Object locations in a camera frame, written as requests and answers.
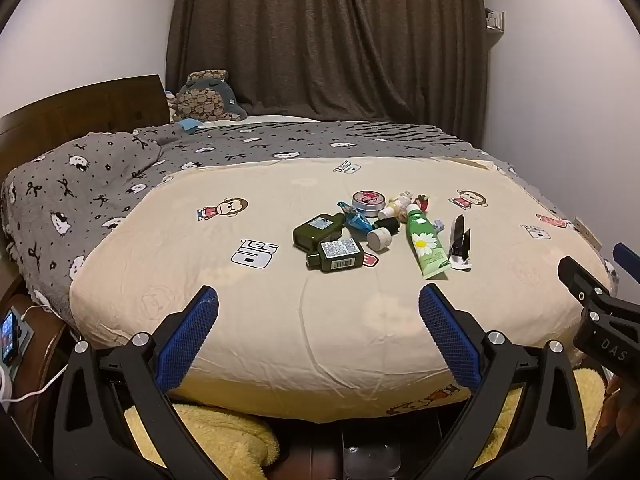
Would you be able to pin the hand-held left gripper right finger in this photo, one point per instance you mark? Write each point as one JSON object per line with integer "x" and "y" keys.
{"x": 447, "y": 337}

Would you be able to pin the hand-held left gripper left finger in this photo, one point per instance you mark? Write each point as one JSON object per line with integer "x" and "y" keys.
{"x": 190, "y": 340}

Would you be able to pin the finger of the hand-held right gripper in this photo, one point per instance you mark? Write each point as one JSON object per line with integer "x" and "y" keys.
{"x": 582, "y": 282}
{"x": 627, "y": 256}

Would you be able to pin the black white wrapper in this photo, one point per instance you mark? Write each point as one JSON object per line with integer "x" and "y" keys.
{"x": 459, "y": 247}

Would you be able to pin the green tube daisy print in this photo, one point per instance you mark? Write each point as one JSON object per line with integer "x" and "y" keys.
{"x": 425, "y": 247}

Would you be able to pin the small pale blue wrapper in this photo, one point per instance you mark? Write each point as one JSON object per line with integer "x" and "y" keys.
{"x": 438, "y": 226}

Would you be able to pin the white round jar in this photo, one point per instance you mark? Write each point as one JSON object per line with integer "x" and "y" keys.
{"x": 380, "y": 239}

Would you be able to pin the small dark bottle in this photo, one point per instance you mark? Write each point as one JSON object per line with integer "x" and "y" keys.
{"x": 389, "y": 224}

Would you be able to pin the dark green bottle barcode label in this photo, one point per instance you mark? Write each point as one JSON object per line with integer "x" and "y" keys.
{"x": 340, "y": 255}

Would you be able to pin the blue candy wrapper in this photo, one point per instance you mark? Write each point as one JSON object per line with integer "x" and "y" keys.
{"x": 357, "y": 220}

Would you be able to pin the dark green bottle white label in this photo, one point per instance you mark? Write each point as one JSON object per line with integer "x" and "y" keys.
{"x": 317, "y": 230}

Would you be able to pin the yellow fluffy blanket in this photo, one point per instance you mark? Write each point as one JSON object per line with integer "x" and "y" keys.
{"x": 225, "y": 435}

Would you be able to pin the red yellow small toy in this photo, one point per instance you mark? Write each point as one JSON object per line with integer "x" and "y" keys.
{"x": 421, "y": 203}

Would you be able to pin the small cream bottle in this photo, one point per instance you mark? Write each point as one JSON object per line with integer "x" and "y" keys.
{"x": 398, "y": 205}

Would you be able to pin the round tin pink lid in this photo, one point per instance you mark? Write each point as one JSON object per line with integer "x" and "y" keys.
{"x": 368, "y": 201}

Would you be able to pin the smartphone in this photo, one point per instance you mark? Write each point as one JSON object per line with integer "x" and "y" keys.
{"x": 10, "y": 337}

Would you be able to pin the grey printed blanket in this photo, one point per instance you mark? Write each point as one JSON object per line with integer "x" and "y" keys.
{"x": 90, "y": 185}

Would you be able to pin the small blue cloth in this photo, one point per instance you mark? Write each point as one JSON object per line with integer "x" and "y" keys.
{"x": 188, "y": 126}

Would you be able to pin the patterned plush toy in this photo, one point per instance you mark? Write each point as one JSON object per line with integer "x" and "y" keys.
{"x": 205, "y": 97}

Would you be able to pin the wooden headboard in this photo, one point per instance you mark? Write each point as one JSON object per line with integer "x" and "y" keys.
{"x": 75, "y": 110}

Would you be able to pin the brown curtain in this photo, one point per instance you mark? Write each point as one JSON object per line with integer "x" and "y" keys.
{"x": 325, "y": 35}

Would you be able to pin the wall shelf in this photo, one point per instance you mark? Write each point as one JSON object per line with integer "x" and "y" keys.
{"x": 495, "y": 20}

